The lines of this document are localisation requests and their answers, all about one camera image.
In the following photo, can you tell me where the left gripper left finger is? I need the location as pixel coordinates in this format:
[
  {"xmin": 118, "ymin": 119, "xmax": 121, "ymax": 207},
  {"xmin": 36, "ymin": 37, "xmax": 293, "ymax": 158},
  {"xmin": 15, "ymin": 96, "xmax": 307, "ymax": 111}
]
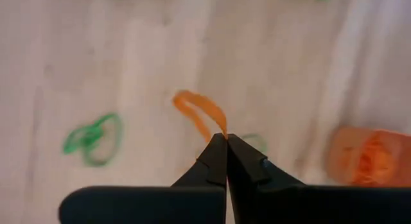
[{"xmin": 59, "ymin": 133, "xmax": 228, "ymax": 224}]

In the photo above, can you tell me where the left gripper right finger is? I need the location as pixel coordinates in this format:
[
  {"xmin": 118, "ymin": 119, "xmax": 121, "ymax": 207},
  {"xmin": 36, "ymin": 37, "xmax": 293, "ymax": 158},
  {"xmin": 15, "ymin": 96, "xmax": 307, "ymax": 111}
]
[{"xmin": 227, "ymin": 134, "xmax": 411, "ymax": 224}]

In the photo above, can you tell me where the orange plastic basket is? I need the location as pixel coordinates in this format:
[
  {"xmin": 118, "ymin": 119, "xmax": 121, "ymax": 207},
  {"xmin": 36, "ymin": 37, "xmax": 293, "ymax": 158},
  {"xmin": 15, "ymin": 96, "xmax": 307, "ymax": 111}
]
[{"xmin": 326, "ymin": 126, "xmax": 411, "ymax": 188}]

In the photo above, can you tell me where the orange rubber band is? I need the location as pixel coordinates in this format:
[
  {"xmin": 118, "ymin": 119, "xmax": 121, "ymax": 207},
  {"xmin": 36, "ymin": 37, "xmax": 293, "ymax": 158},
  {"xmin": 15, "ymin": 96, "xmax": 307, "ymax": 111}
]
[
  {"xmin": 353, "ymin": 130, "xmax": 389, "ymax": 186},
  {"xmin": 172, "ymin": 90, "xmax": 229, "ymax": 144},
  {"xmin": 375, "ymin": 134, "xmax": 404, "ymax": 186}
]

